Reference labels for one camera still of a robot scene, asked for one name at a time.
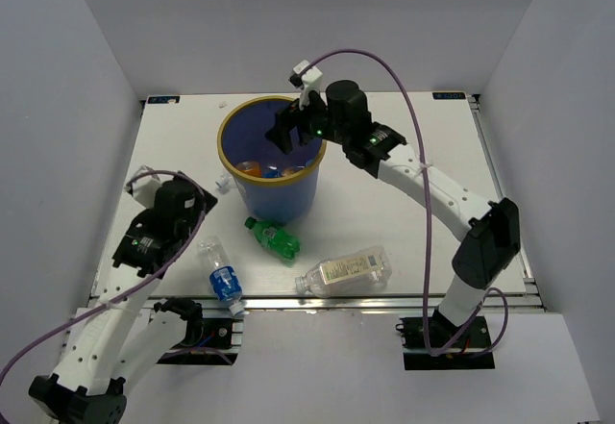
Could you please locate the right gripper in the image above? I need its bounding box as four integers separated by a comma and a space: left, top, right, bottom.
264, 85, 349, 156

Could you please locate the blue label water bottle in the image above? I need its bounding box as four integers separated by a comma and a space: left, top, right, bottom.
262, 166, 283, 179

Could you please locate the orange patterned bottle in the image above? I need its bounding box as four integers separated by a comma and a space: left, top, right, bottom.
235, 161, 262, 178

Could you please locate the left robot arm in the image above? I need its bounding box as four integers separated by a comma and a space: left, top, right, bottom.
29, 170, 217, 423

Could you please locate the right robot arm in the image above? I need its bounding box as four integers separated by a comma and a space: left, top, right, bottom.
265, 80, 521, 346

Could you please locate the blue plastic bin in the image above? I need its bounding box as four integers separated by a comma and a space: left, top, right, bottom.
217, 96, 327, 224

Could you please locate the clear bottle white cap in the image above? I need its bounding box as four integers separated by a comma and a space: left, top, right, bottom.
215, 172, 236, 194

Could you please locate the blue label bottle near edge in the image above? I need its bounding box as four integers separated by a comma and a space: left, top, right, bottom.
197, 237, 244, 316

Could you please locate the green plastic bottle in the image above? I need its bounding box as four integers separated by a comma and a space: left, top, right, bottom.
244, 216, 301, 266

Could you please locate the large clear labelled bottle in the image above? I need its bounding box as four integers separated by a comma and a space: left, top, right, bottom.
295, 245, 392, 298

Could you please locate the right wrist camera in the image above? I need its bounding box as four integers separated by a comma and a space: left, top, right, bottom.
289, 61, 323, 110

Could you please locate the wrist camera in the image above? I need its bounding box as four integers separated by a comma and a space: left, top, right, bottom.
124, 165, 161, 209
289, 61, 323, 110

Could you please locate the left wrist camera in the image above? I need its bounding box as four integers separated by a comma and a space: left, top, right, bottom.
124, 165, 161, 209

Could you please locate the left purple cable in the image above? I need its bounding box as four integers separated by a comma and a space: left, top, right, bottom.
0, 169, 208, 387

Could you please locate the purple cable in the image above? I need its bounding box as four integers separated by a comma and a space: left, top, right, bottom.
0, 169, 208, 387
307, 48, 510, 359

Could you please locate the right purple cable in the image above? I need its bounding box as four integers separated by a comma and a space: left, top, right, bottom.
307, 48, 510, 359

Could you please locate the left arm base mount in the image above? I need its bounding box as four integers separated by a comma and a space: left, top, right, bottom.
149, 298, 244, 366

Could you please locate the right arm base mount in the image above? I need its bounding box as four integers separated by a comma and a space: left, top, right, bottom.
394, 315, 496, 372

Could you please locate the aluminium table frame rail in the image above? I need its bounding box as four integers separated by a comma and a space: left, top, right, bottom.
66, 91, 548, 317

